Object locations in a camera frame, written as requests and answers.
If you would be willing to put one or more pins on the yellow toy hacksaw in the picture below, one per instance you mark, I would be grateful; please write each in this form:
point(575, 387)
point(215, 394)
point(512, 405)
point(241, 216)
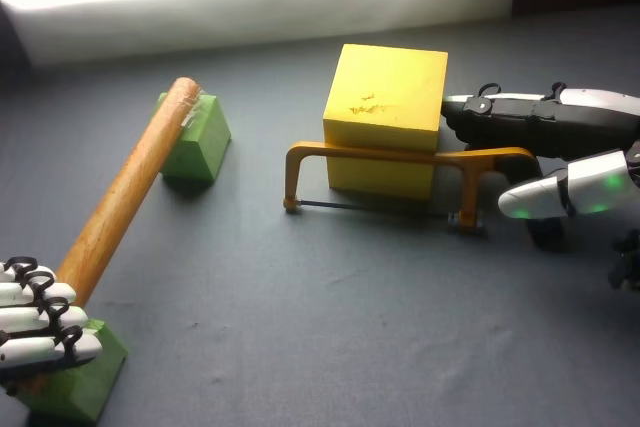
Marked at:
point(400, 154)

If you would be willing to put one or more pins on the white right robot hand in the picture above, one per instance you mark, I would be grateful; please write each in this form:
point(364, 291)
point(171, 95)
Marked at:
point(590, 122)

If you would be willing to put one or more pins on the grey table cloth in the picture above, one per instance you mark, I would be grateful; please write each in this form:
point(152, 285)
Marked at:
point(300, 322)

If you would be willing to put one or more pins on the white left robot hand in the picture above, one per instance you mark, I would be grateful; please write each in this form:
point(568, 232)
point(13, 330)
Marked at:
point(30, 317)

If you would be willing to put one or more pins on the yellow wooden block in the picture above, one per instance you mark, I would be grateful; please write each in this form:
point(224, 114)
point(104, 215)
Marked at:
point(385, 92)

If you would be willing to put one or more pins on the white backdrop sheet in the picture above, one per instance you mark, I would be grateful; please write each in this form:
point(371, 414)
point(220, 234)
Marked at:
point(250, 7)

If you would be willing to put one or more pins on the green wooden support block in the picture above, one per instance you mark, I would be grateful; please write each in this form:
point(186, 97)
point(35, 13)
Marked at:
point(90, 387)
point(210, 147)

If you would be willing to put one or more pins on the orange wooden dowel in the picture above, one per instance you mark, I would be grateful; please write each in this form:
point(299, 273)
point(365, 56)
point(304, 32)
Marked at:
point(125, 182)

